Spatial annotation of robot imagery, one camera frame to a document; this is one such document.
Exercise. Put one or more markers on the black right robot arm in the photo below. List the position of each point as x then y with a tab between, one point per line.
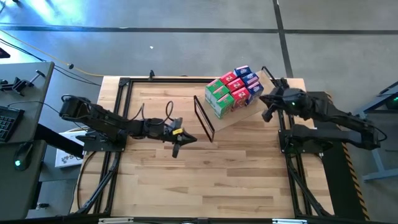
326	137

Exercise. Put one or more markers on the silver metal bracket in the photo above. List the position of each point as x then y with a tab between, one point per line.
289	221
115	220

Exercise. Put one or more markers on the black hazard-striped floor mat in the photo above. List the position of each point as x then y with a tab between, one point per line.
337	186

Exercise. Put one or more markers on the black aluminium table frame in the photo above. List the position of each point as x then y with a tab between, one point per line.
186	80

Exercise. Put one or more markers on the white printed box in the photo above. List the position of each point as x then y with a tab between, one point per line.
66	160

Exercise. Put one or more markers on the black computer mouse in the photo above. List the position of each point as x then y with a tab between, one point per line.
21	155

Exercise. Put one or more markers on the black keyboard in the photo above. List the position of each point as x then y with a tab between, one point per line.
7	124

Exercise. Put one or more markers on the blue Frosted Flakes cereal box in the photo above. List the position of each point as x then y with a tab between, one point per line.
242	70
250	78
255	89

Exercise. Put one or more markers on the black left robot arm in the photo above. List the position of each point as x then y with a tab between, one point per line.
102	119

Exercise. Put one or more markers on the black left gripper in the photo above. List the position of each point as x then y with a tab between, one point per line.
174	137

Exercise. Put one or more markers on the black desk clamp tool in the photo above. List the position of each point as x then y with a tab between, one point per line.
17	84

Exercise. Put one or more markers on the black table edge clamp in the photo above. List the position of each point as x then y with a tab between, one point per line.
151	74

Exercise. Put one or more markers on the red Froot Loops cereal box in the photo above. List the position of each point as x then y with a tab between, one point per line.
228	77
240	97
235	84

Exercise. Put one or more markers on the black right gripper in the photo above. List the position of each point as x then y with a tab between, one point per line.
284	99

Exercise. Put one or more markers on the grey side desk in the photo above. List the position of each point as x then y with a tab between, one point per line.
31	93

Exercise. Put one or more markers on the green Apple Jacks cereal box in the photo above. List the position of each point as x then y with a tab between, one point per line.
224	105
214	86
220	92

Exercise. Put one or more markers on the blue-grey metal cart frame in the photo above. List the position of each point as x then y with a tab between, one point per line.
374	161

